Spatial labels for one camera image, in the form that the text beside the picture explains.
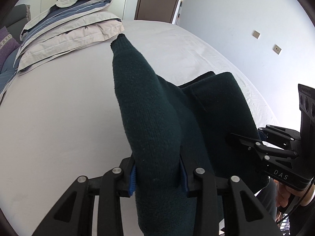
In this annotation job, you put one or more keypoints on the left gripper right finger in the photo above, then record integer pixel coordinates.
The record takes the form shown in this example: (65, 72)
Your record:
(243, 213)

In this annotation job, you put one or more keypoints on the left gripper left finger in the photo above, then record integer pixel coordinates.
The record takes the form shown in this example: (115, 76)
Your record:
(73, 213)

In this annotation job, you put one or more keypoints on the dark green knit sweater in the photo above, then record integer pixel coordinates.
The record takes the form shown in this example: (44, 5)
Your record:
(202, 118)

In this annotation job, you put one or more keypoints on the person's right hand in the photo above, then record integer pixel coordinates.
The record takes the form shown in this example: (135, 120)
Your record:
(283, 194)

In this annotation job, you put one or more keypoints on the dark jacket right sleeve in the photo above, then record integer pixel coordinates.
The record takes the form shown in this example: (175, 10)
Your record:
(267, 197)

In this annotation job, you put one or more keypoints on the white bed sheet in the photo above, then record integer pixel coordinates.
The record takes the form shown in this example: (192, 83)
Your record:
(61, 120)

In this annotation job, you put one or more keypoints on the blue pillow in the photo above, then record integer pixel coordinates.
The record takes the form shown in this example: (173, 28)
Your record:
(9, 71)

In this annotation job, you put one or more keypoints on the purple patterned cushion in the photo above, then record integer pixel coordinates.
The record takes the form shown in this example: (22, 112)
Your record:
(8, 45)

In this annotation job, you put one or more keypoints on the brown wooden door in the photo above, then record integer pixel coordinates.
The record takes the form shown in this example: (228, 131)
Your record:
(156, 10)

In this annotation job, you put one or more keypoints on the dark grey headboard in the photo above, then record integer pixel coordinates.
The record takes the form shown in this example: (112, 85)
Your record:
(17, 18)

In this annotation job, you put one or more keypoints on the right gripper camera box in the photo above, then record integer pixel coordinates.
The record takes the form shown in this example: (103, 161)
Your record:
(306, 106)

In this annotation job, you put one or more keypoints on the beige wall socket lower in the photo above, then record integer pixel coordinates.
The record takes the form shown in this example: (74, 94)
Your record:
(277, 49)

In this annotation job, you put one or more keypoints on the beige wall socket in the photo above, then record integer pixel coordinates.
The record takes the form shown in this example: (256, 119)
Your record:
(256, 34)
(277, 49)

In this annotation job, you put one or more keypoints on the beige wall socket upper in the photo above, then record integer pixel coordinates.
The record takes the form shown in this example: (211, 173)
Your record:
(256, 34)

